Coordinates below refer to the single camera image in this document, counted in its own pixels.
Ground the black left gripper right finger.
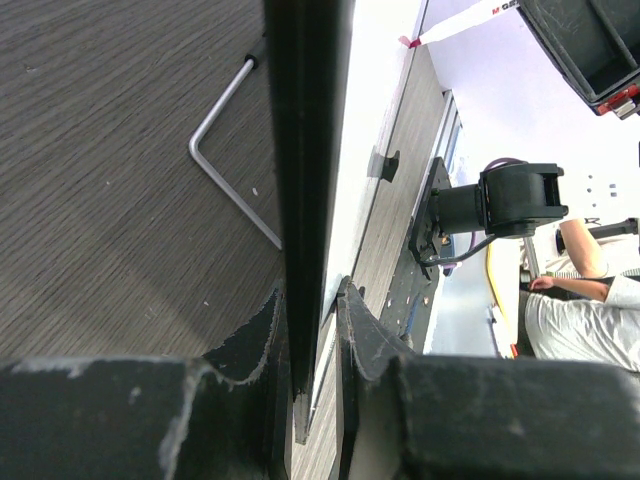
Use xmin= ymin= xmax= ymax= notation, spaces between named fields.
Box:
xmin=336 ymin=279 xmax=639 ymax=479

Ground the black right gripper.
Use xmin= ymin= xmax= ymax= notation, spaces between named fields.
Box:
xmin=519 ymin=0 xmax=640 ymax=120

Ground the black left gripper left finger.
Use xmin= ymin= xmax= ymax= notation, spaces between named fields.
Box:
xmin=1 ymin=288 xmax=292 ymax=479

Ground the white marker with purple cap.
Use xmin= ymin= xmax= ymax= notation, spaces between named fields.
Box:
xmin=399 ymin=0 xmax=519 ymax=49

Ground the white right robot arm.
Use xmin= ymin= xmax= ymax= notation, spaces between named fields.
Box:
xmin=429 ymin=13 xmax=639 ymax=224

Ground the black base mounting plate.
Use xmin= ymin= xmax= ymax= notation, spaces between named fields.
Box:
xmin=379 ymin=157 xmax=454 ymax=351

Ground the person in white shirt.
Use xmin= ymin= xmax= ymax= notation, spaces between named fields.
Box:
xmin=517 ymin=219 xmax=639 ymax=373

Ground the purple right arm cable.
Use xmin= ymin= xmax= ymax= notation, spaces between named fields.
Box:
xmin=442 ymin=157 xmax=526 ymax=276

